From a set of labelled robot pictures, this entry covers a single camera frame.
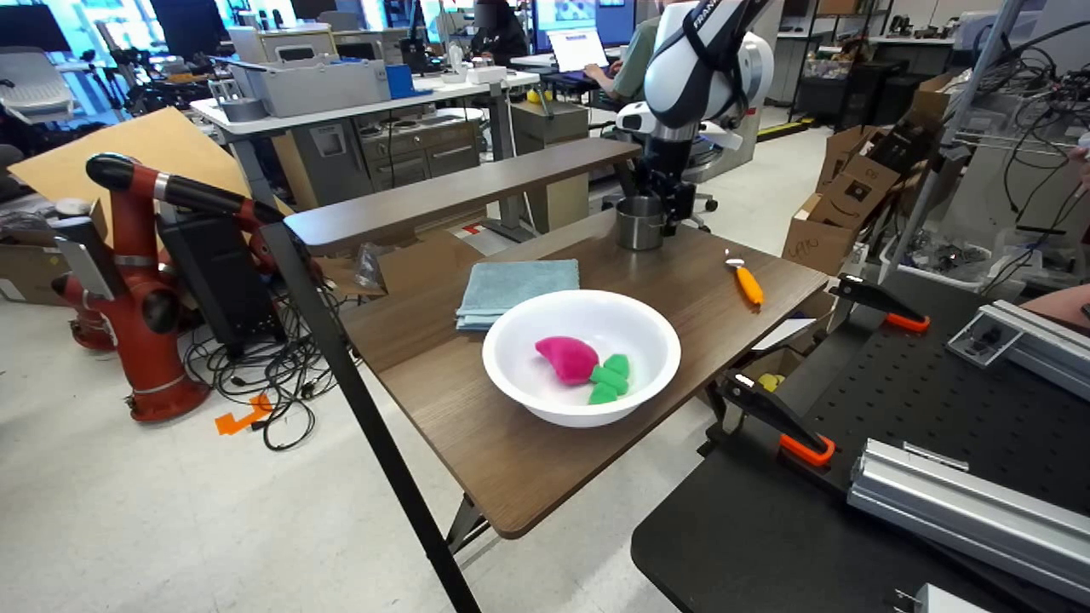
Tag black computer tower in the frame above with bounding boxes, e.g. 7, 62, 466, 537
153, 210, 288, 357

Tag white plastic bowl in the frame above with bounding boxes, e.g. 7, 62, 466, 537
481, 288, 685, 434

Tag wooden desk shelf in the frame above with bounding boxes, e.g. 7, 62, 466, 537
283, 133, 643, 256

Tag pink plush toy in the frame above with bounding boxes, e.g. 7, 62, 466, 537
532, 335, 602, 390

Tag black desk frame leg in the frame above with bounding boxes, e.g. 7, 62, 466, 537
255, 214, 482, 613

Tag open cardboard box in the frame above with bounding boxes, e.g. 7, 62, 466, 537
778, 121, 918, 280

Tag folded teal cloth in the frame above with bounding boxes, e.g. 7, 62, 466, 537
454, 256, 583, 339

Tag silver metal pot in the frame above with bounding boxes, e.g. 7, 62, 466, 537
614, 190, 673, 256

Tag black floor cables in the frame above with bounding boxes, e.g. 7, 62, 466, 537
181, 327, 349, 456

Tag white paper sheet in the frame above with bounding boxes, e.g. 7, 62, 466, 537
747, 313, 820, 357

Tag gray desk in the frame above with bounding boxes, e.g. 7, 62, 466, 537
186, 82, 528, 210

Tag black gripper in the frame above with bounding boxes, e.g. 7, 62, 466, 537
623, 133, 700, 238

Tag tan cardboard sheet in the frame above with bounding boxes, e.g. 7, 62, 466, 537
7, 106, 255, 217

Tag orange floor tape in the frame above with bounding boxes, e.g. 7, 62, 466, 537
210, 392, 278, 444

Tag orange handled fork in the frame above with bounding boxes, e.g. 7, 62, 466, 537
721, 249, 769, 313

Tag aluminium profile rail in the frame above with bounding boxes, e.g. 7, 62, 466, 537
845, 436, 1090, 606
944, 297, 1090, 407

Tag black perforated board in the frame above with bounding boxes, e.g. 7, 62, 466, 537
625, 271, 1090, 613

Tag green plush toy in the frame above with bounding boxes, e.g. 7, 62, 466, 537
585, 352, 633, 408

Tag black orange clamp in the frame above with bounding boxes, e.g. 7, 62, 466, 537
716, 371, 840, 475
826, 273, 933, 340

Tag red robot with black joints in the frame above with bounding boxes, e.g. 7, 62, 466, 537
51, 151, 287, 428

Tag gray box on desk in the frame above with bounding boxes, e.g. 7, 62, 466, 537
227, 24, 396, 123

